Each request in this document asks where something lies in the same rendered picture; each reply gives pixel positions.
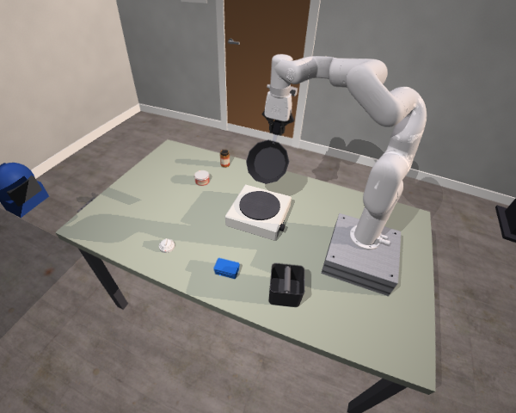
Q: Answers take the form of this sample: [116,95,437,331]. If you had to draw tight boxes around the small blue box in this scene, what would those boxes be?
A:
[214,258,240,279]

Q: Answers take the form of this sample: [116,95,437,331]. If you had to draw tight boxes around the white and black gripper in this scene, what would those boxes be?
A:
[262,91,294,136]

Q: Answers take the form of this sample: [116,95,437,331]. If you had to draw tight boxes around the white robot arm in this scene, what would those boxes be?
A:
[267,54,427,250]

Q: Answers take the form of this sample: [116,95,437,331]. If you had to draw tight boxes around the small spice jar with black lid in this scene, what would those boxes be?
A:
[220,150,230,168]

